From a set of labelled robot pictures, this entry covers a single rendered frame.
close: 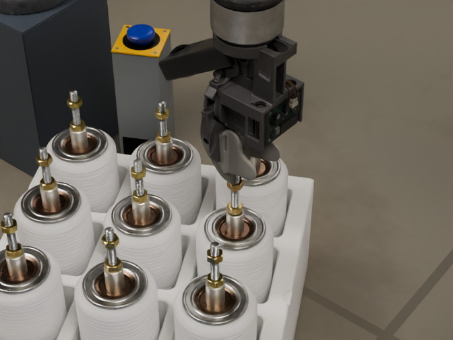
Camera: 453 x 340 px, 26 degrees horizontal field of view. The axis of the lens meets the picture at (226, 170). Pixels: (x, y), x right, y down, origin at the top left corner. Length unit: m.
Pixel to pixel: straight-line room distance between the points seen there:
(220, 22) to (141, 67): 0.44
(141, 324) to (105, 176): 0.27
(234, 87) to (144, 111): 0.43
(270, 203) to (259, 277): 0.11
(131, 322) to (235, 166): 0.21
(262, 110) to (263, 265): 0.27
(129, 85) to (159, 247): 0.31
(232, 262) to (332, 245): 0.39
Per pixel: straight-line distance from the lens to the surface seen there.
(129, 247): 1.20
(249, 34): 0.97
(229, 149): 1.09
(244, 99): 1.02
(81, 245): 1.26
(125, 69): 1.41
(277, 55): 0.98
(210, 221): 1.21
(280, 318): 1.20
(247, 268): 1.19
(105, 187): 1.34
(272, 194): 1.27
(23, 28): 1.50
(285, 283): 1.24
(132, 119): 1.47
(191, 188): 1.30
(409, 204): 1.63
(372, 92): 1.87
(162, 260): 1.22
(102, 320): 1.12
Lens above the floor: 1.09
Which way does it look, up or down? 41 degrees down
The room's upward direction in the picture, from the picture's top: straight up
